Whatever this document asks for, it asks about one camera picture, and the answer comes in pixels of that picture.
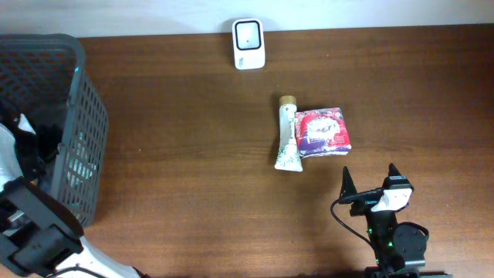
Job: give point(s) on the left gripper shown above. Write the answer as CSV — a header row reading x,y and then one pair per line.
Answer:
x,y
54,136

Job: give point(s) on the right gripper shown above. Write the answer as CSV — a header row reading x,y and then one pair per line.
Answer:
x,y
348,188

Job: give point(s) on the red purple pad package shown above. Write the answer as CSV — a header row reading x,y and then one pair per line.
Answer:
x,y
321,132

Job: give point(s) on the white leaf-print tube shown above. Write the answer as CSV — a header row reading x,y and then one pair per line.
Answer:
x,y
288,158

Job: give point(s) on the teal Kleenex tissue pack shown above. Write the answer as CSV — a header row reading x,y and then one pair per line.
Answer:
x,y
82,164

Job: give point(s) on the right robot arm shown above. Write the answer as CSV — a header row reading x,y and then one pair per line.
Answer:
x,y
399,247

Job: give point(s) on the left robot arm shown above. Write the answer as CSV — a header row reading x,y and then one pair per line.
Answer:
x,y
39,235

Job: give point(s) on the white barcode scanner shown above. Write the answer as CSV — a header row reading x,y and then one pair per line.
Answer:
x,y
248,42

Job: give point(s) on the grey plastic mesh basket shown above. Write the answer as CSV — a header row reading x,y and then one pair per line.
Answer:
x,y
44,78

